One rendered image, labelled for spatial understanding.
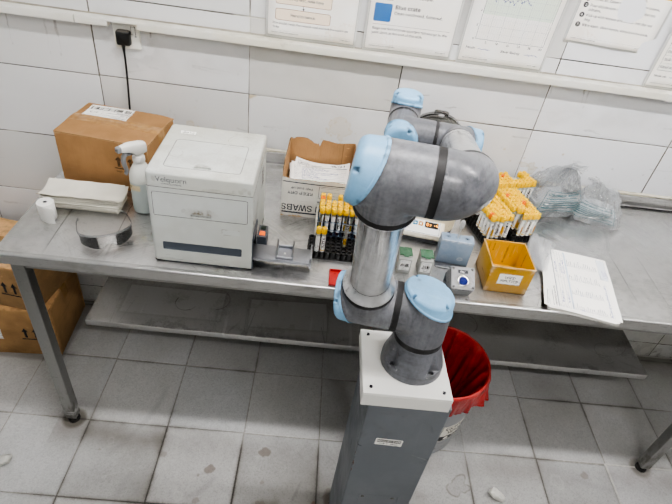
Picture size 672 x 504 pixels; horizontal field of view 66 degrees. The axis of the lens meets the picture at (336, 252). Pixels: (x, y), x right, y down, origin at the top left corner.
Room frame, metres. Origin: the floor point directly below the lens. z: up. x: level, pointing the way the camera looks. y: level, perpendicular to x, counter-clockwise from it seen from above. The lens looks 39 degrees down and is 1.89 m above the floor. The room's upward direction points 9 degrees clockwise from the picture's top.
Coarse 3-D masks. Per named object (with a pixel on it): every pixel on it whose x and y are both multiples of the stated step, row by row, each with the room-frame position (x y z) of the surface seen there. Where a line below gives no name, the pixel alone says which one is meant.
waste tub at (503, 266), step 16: (496, 240) 1.31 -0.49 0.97; (480, 256) 1.29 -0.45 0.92; (496, 256) 1.32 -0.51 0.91; (512, 256) 1.32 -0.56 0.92; (528, 256) 1.27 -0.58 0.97; (480, 272) 1.25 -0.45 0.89; (496, 272) 1.19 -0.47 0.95; (512, 272) 1.19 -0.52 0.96; (528, 272) 1.19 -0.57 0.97; (496, 288) 1.19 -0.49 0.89; (512, 288) 1.19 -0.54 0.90
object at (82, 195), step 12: (48, 180) 1.34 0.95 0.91; (60, 180) 1.34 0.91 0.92; (72, 180) 1.35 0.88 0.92; (48, 192) 1.28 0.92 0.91; (60, 192) 1.29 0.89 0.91; (72, 192) 1.30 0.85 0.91; (84, 192) 1.32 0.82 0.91; (96, 192) 1.32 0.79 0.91; (108, 192) 1.33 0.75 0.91; (120, 192) 1.34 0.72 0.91; (60, 204) 1.26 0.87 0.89; (72, 204) 1.26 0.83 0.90; (84, 204) 1.27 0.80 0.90; (96, 204) 1.27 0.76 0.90; (108, 204) 1.28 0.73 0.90; (120, 204) 1.29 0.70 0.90
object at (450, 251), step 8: (440, 240) 1.29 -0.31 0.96; (448, 240) 1.28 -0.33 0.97; (456, 240) 1.28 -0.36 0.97; (464, 240) 1.29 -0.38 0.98; (472, 240) 1.29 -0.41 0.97; (440, 248) 1.28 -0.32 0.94; (448, 248) 1.28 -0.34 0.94; (456, 248) 1.28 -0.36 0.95; (464, 248) 1.28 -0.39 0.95; (472, 248) 1.28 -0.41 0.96; (440, 256) 1.28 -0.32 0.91; (448, 256) 1.28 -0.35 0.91; (456, 256) 1.28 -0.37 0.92; (464, 256) 1.28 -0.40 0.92; (440, 264) 1.27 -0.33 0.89; (448, 264) 1.27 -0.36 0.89; (456, 264) 1.28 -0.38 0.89; (464, 264) 1.28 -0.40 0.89
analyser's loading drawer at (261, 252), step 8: (256, 248) 1.17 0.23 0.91; (264, 248) 1.17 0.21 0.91; (272, 248) 1.18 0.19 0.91; (280, 248) 1.18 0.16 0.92; (288, 248) 1.19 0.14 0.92; (296, 248) 1.20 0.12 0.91; (312, 248) 1.18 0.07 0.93; (256, 256) 1.13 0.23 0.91; (264, 256) 1.14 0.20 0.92; (272, 256) 1.14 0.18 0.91; (280, 256) 1.13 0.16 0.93; (288, 256) 1.15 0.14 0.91; (296, 256) 1.16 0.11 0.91; (304, 256) 1.16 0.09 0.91; (296, 264) 1.14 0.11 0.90; (304, 264) 1.13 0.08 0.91
